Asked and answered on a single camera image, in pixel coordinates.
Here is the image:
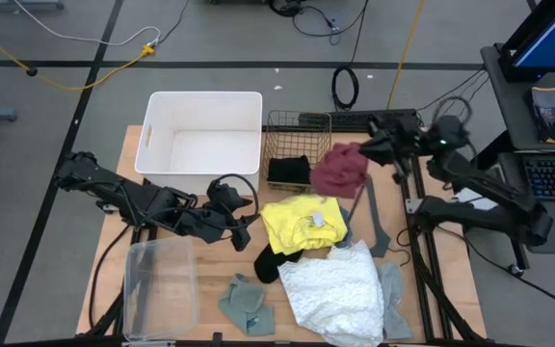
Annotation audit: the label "folded black cloth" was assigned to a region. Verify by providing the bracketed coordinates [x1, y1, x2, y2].
[266, 154, 313, 187]

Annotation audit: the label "thin black floor cable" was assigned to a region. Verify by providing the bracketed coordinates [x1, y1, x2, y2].
[436, 225, 555, 317]

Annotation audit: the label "white cable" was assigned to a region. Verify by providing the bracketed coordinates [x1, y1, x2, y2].
[13, 0, 162, 48]

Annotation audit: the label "long black cloth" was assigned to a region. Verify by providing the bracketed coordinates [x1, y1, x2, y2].
[252, 242, 305, 285]

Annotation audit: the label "black computer monitor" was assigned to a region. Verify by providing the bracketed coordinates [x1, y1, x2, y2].
[497, 0, 555, 84]

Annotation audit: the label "yellow cloth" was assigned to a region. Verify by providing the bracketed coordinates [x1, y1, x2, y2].
[260, 193, 350, 257]

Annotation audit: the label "blue grey cloth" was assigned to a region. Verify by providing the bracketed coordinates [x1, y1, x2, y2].
[336, 206, 357, 250]

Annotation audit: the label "straight yellow cable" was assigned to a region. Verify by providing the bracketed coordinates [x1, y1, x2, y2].
[384, 0, 427, 112]

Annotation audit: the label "maroon cloth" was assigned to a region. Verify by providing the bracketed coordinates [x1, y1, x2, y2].
[308, 141, 371, 200]

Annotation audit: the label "white lace cloth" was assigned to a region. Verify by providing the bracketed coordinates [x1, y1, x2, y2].
[277, 239, 386, 347]

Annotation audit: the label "white perforated plastic bin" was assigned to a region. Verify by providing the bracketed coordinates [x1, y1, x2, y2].
[134, 91, 264, 198]

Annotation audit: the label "grey side desk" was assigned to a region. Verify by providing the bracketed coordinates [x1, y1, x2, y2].
[479, 42, 555, 255]

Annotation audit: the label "grey work gloves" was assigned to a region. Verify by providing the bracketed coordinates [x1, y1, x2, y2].
[522, 86, 555, 146]

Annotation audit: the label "sage green cloth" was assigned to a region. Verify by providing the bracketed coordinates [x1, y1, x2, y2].
[217, 272, 278, 338]

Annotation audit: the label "clear plastic container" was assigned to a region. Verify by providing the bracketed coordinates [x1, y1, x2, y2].
[122, 236, 199, 343]

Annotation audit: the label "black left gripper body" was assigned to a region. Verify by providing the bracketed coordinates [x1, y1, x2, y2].
[180, 206, 241, 245]

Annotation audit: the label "yellow cable with plug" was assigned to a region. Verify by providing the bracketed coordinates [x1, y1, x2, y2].
[0, 18, 156, 93]

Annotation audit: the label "black tangled floor cable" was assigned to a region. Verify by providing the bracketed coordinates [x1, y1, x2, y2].
[267, 0, 342, 47]

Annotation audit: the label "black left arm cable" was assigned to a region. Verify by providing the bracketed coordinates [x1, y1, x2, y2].
[208, 173, 261, 230]

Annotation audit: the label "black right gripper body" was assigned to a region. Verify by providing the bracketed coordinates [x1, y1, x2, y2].
[367, 114, 426, 159]

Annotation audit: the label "black coiled cable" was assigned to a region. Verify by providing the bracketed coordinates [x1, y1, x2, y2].
[330, 0, 371, 113]

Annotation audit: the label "light grey cloth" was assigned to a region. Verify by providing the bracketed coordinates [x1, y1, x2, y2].
[377, 261, 416, 342]

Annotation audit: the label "black aluminium table frame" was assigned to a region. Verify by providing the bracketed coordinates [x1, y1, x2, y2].
[261, 109, 489, 345]

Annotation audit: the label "wire mesh basket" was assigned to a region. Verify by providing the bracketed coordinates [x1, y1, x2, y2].
[260, 110, 333, 195]

